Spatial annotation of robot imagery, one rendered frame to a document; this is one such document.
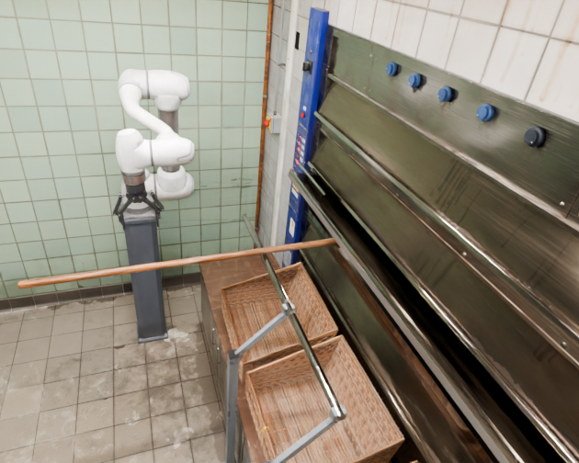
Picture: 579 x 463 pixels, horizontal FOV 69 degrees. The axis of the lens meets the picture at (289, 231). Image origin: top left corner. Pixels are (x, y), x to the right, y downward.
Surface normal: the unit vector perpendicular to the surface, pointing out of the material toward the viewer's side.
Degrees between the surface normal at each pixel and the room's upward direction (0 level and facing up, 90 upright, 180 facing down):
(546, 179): 90
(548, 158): 90
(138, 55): 90
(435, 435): 72
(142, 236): 90
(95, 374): 0
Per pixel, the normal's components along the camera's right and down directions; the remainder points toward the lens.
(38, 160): 0.33, 0.54
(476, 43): -0.94, 0.10
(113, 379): 0.10, -0.83
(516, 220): -0.84, -0.19
